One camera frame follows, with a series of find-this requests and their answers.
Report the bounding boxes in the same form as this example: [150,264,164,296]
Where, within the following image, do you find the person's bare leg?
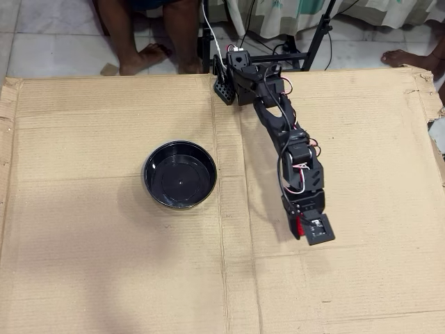
[163,0,204,74]
[97,0,172,76]

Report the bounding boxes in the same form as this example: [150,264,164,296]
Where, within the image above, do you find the thin black floor cable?
[323,19,334,72]

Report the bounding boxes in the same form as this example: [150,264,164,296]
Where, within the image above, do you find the person's left bare leg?
[163,0,204,74]

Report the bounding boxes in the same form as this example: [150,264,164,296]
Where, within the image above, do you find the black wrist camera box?
[303,213,337,247]

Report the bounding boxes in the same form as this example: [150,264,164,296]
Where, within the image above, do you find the brown cardboard sheet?
[0,64,445,334]

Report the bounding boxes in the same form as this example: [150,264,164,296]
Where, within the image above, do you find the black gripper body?
[281,189,327,219]

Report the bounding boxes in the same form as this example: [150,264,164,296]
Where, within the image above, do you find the black tripod stand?
[197,0,338,72]

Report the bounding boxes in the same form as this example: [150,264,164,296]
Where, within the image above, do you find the bystander's bare foot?
[380,20,445,72]

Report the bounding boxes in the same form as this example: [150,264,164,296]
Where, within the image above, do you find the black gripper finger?
[287,205,302,241]

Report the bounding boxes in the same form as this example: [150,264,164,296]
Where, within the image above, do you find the black round bowl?
[143,140,218,209]

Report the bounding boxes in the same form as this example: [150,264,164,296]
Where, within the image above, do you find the person's right bare leg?
[97,0,172,76]

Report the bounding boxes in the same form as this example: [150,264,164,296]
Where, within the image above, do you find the black perforated base clamp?
[212,54,234,106]

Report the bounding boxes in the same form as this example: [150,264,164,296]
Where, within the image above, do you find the white cable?
[201,0,227,70]

